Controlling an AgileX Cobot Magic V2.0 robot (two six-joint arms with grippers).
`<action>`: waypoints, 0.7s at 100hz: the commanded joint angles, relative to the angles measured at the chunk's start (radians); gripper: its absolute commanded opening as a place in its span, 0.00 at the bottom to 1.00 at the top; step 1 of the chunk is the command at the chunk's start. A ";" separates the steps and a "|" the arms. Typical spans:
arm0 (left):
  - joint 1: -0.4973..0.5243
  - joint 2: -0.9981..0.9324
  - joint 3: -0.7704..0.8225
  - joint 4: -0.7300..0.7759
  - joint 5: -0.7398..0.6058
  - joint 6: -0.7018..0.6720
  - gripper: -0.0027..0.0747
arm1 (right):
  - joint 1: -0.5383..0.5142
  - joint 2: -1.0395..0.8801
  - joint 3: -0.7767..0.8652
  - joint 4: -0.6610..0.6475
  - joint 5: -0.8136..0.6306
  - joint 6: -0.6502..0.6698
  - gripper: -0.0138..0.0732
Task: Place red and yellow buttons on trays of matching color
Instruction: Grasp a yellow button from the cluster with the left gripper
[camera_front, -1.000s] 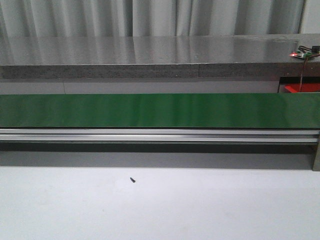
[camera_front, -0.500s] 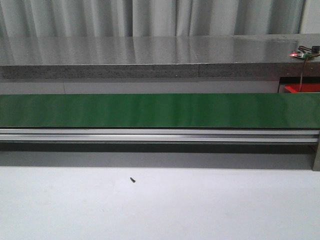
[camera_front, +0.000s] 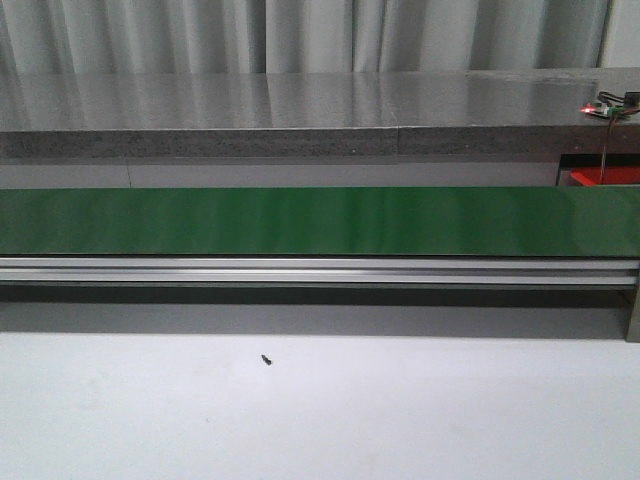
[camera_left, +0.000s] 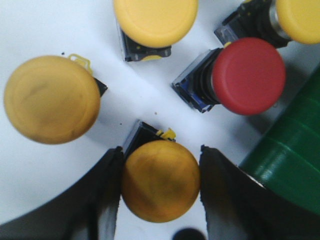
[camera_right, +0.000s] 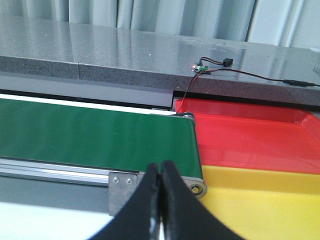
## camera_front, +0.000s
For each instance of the red plastic bin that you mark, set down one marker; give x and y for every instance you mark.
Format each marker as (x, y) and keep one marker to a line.
(591, 176)

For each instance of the small green circuit board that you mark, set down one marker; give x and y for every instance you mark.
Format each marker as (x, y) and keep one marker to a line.
(606, 110)

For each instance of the grey stone counter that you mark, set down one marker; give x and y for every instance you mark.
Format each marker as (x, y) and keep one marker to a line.
(450, 128)

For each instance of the green conveyor belt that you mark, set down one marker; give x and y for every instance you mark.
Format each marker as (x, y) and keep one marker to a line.
(598, 222)

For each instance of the white curtain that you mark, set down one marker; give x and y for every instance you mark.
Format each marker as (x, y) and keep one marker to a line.
(82, 37)

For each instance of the aluminium conveyor frame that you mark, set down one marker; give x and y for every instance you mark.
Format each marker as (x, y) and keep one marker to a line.
(453, 297)

